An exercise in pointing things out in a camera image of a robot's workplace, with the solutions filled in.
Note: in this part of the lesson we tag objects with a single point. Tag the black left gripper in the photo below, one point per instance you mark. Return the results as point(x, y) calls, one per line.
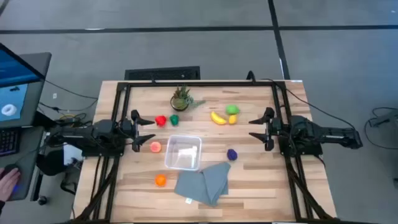
point(128, 130)

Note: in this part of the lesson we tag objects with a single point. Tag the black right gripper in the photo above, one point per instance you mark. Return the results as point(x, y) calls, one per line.
point(276, 130)

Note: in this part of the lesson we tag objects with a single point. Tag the pink toy peach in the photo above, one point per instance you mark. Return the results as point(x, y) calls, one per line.
point(155, 147)

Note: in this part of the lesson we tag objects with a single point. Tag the red toy pepper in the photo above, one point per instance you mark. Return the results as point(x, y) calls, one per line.
point(160, 121)

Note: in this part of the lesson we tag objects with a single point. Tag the yellow toy lemon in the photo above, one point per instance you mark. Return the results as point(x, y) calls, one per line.
point(233, 119)

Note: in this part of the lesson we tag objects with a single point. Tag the green toy pepper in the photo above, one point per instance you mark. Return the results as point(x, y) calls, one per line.
point(174, 120)

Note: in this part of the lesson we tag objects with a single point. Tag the green toy lime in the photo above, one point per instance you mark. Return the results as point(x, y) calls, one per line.
point(232, 109)

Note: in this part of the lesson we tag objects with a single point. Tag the purple toy grapes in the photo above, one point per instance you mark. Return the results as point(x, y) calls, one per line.
point(232, 154)

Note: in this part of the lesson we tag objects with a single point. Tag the yellow toy banana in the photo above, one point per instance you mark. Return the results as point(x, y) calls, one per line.
point(217, 119)

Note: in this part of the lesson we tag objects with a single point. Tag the orange toy orange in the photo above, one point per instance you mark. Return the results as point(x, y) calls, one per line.
point(160, 180)

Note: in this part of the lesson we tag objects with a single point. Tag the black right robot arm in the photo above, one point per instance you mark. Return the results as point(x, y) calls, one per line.
point(326, 133)

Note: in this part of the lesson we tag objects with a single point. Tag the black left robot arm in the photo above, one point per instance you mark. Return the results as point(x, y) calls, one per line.
point(93, 133)

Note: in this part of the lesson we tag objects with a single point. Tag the clear plastic tupperware container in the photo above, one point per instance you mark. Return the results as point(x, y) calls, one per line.
point(174, 160)

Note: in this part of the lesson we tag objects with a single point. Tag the potted succulent plant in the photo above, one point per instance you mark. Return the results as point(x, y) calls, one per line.
point(179, 102)

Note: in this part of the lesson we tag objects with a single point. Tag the black floor vent grate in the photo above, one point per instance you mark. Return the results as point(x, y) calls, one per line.
point(161, 74)

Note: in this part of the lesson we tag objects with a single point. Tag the white box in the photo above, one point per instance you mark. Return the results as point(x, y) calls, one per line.
point(71, 154)

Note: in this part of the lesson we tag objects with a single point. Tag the grey cloth with label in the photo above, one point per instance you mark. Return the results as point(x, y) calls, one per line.
point(202, 185)

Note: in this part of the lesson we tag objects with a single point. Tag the black rounded object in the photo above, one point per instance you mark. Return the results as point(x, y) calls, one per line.
point(51, 163)

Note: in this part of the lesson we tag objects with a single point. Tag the grey desk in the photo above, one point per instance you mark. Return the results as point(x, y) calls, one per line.
point(29, 146)

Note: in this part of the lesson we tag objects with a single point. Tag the grey floor device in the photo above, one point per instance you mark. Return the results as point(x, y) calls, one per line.
point(384, 119)

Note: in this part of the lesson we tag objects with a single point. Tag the black caster wheel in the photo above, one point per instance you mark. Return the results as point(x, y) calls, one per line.
point(42, 200)

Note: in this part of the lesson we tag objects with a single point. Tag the computer monitor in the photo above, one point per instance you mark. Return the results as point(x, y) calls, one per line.
point(12, 102)

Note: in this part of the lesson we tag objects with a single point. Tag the black keyboard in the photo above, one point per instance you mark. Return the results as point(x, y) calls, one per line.
point(7, 141)

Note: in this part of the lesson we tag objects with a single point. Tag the black computer mouse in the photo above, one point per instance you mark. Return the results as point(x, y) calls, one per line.
point(11, 167)

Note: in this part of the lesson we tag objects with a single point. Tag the person's hand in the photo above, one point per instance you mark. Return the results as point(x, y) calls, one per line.
point(9, 185)

